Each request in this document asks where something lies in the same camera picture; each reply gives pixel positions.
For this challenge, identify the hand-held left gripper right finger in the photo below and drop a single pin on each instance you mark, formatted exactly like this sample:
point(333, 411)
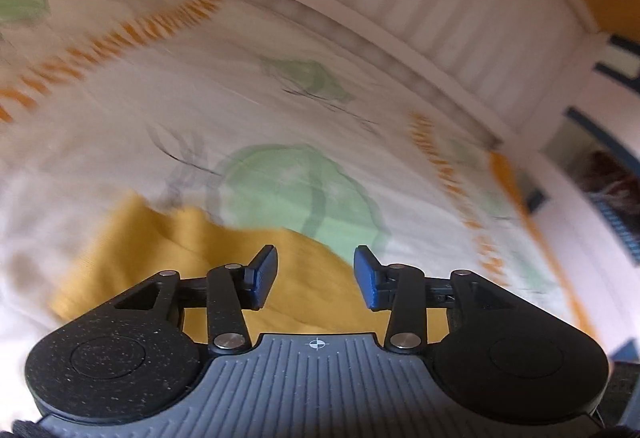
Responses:
point(366, 280)

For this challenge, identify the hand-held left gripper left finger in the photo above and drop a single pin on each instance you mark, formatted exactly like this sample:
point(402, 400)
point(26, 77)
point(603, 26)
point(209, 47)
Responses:
point(263, 274)

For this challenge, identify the yellow cloth garment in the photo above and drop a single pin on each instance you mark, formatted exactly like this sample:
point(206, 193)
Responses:
point(165, 238)

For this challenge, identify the white printed bed cover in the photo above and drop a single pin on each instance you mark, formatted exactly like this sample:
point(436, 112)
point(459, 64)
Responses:
point(200, 92)

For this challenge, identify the white shelf unit blue trim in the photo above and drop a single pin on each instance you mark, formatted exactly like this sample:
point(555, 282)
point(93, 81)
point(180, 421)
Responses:
point(575, 228)

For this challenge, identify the dark brown cloth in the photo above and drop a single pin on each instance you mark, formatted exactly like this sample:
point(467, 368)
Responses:
point(612, 178)

